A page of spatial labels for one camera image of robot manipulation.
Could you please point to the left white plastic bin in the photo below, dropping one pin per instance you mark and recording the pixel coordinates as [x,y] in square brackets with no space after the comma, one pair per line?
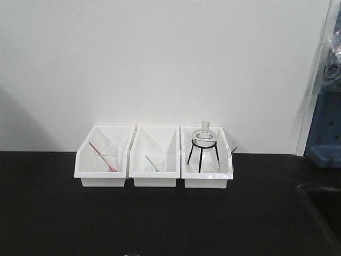
[123,137]

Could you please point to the red stirring rod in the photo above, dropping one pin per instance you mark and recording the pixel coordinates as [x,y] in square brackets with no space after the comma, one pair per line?
[112,169]

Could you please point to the middle white plastic bin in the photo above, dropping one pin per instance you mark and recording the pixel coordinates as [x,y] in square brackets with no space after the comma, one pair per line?
[155,141]

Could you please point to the clear plastic bag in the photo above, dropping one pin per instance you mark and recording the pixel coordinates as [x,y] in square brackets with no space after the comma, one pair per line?
[331,77]

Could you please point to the green stirring rod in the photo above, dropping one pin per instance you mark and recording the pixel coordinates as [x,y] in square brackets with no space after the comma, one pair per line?
[154,162]

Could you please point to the black tripod stand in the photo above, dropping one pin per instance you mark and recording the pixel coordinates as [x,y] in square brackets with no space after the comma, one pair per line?
[202,148]

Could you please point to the glass beaker in left bin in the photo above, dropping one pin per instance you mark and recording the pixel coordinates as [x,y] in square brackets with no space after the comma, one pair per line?
[110,151]

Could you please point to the black sink basin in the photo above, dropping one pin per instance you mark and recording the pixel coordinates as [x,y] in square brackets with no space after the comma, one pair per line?
[323,202]

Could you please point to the white plastic bin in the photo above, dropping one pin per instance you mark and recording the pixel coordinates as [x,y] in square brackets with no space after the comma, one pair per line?
[123,137]
[209,177]
[155,141]

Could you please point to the blue metal frame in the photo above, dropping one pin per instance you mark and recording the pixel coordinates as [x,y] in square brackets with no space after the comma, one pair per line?
[323,144]

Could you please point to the right white plastic bin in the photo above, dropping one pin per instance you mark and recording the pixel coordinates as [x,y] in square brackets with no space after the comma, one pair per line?
[209,177]

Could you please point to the small beaker in middle bin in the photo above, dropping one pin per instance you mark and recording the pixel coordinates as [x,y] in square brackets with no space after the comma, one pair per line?
[161,165]

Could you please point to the round glass flask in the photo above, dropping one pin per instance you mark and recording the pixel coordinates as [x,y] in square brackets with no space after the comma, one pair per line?
[204,137]

